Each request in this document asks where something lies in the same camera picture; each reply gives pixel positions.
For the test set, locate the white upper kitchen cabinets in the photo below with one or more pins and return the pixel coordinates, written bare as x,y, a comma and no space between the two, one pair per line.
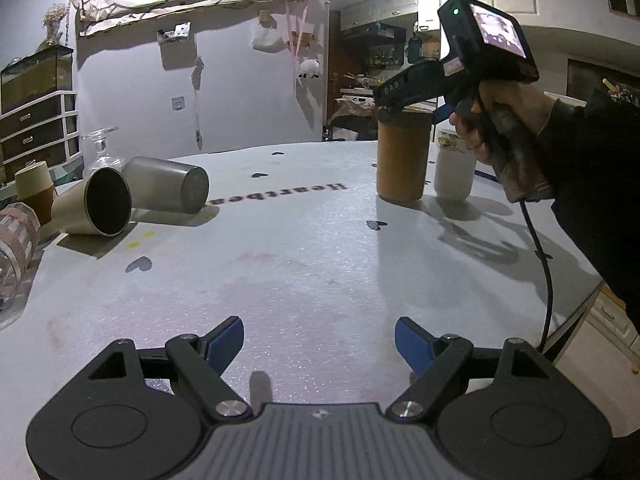
380,10

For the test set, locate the beige cup brown sleeve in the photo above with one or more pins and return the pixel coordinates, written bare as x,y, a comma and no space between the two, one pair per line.
35,188

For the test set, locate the white sheep plush hanging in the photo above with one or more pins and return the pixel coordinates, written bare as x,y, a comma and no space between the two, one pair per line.
309,68

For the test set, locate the chair with brown jacket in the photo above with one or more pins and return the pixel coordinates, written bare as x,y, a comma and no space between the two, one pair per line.
354,119

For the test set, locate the glass fish tank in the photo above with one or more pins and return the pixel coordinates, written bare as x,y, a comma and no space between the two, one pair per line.
31,78

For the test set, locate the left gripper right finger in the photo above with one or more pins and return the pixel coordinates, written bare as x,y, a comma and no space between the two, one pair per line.
441,365

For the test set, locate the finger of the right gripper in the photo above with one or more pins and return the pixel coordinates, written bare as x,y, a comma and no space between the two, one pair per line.
387,112
442,113

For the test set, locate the grey wall switch plate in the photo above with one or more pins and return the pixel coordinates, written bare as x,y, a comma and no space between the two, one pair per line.
178,103

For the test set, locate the beige cup black inside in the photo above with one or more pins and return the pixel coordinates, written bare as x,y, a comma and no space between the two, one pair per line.
99,205

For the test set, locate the person's right hand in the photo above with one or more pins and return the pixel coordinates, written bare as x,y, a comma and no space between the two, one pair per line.
530,105

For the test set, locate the clear glass pink pattern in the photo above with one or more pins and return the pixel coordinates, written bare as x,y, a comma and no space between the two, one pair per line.
18,240

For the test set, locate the white black drawer unit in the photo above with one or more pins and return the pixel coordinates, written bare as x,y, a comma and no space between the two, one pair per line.
44,130

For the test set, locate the dried flower vase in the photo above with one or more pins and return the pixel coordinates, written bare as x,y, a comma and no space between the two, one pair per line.
52,23

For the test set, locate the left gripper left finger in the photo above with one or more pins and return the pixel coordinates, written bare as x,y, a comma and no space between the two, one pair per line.
200,361

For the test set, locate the white floral paper cup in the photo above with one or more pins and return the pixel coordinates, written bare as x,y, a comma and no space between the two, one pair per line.
455,166

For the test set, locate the silver metal cup lying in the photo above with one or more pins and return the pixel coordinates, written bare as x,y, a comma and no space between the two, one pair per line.
164,185

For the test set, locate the tall brown bamboo cup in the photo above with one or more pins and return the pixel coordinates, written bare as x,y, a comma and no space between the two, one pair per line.
403,143

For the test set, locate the upside-down wine glass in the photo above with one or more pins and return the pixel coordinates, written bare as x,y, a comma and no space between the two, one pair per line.
104,159

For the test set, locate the wall shelf small holder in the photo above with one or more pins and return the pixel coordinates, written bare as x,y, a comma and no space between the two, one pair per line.
180,32

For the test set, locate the white plastic bag hanging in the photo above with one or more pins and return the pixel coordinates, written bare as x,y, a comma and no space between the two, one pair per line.
267,39

